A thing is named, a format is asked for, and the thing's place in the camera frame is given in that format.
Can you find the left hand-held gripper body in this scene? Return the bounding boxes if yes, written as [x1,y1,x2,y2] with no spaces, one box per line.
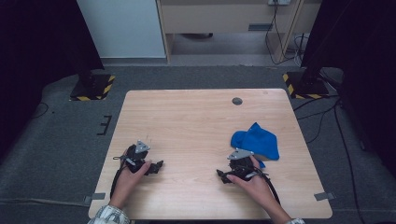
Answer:
[120,140,154,175]

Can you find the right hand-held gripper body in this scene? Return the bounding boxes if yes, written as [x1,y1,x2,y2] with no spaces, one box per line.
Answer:
[226,148,267,182]

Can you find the blue towel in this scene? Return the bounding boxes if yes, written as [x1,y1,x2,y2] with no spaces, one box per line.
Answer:
[230,121,280,169]

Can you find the person's right hand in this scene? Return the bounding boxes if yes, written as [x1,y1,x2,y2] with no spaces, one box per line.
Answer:
[226,155,285,214]

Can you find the person's left hand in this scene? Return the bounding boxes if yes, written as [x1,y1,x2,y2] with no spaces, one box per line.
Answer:
[109,149,153,209]

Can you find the grey tape strip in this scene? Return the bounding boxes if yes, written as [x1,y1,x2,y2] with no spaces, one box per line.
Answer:
[83,192,106,206]
[313,191,337,202]

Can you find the black yellow-striped stand base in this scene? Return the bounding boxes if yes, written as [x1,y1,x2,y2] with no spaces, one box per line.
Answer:
[282,71,331,101]
[69,74,116,102]

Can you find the white cabinet panel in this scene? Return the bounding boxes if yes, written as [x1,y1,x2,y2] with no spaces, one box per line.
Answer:
[77,0,166,59]

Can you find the dark curtain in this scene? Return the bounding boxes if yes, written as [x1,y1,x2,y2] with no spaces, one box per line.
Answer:
[300,0,396,180]
[0,0,106,160]

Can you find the light wooden desk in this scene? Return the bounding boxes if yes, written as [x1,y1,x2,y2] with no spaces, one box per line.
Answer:
[155,0,323,63]

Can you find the left hand-held gripper black cable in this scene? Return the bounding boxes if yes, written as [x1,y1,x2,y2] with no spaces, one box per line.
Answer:
[109,154,130,200]

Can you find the hand-held gripper black cable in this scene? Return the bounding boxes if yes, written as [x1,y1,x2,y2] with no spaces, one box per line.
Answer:
[109,154,130,200]
[246,166,281,205]

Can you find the right hand-held gripper black cable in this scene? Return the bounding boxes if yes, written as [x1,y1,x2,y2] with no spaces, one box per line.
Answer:
[246,166,281,205]

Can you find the thin black floor cable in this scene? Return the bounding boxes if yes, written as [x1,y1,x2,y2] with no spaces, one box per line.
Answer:
[32,102,50,119]

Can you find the long black floor cable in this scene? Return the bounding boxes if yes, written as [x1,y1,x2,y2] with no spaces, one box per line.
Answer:
[333,99,361,224]

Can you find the black power cable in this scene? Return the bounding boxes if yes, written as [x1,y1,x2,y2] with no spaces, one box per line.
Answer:
[264,0,304,66]

